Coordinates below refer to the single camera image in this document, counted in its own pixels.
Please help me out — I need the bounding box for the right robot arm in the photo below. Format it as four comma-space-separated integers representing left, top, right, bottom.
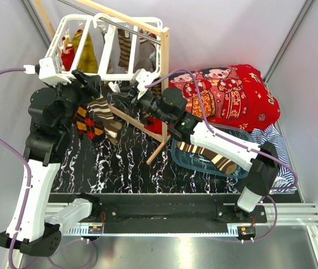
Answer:
109, 83, 279, 222

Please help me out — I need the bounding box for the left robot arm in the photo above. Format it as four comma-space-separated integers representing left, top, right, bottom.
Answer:
0, 69, 101, 257

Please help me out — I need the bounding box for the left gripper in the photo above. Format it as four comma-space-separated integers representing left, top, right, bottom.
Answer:
48, 68, 102, 131

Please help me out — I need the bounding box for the white plastic clip hanger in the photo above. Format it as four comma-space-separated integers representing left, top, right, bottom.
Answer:
39, 12, 164, 93

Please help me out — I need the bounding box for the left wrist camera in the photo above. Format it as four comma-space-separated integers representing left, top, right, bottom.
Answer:
23, 57, 71, 86

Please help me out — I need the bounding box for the yellow sock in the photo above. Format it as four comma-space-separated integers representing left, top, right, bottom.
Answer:
71, 29, 98, 73

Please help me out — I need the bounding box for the metal rack rod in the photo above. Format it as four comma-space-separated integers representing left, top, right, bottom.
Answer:
58, 0, 162, 43

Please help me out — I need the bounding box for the blue striped shirt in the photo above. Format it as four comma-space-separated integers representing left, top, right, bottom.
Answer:
251, 124, 294, 188

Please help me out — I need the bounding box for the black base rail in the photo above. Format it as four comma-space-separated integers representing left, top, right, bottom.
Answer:
46, 192, 277, 235

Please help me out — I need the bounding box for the grey sock hanging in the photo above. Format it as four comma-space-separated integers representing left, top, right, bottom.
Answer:
134, 38, 156, 71

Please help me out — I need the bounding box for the wooden drying rack frame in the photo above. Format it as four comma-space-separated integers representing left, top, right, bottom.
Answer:
34, 0, 174, 165

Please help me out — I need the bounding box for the clear plastic basket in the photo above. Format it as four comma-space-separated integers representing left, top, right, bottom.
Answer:
171, 123, 253, 179

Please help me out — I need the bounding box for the red cartoon print blanket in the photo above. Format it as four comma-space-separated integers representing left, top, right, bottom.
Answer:
144, 64, 280, 138

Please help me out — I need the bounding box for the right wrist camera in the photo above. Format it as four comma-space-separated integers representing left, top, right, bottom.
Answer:
133, 68, 160, 100

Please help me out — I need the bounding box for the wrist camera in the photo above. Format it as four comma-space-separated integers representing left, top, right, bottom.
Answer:
23, 57, 71, 86
133, 68, 160, 100

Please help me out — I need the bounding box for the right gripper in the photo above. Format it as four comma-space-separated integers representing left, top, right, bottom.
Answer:
113, 85, 172, 126

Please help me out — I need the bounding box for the red patterned sock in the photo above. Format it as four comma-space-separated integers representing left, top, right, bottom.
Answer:
61, 43, 75, 71

